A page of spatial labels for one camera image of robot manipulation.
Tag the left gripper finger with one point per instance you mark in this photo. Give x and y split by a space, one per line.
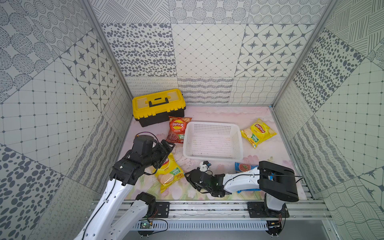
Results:
159 145
169 147

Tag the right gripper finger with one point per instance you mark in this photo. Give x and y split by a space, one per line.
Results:
190 175
200 188

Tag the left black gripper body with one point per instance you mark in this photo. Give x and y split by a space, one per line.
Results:
163 148

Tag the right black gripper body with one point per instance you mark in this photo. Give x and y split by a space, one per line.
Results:
209 190

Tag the yellow lay's bag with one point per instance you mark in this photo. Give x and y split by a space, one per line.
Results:
258 133
169 173

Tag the blue Lay's chip bag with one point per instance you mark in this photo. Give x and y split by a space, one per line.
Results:
241 168

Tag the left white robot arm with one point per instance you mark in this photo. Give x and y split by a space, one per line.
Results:
102 224

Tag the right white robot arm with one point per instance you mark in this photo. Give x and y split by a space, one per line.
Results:
276 181

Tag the white plastic mesh basket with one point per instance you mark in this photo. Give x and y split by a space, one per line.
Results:
213 142

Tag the red Lay's chip bag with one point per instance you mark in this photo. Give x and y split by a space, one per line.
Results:
177 130

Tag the floral pink table mat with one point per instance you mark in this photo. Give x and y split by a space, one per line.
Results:
272 150

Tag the yellow black toolbox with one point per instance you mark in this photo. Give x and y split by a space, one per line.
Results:
158 107

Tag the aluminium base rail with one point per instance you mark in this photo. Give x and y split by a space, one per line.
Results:
222 216

